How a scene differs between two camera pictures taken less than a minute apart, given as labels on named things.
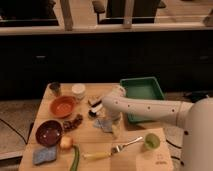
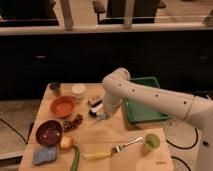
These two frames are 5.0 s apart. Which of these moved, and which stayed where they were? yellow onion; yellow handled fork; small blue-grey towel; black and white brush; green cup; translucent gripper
Moved: translucent gripper; small blue-grey towel
Stayed: black and white brush; yellow onion; green cup; yellow handled fork
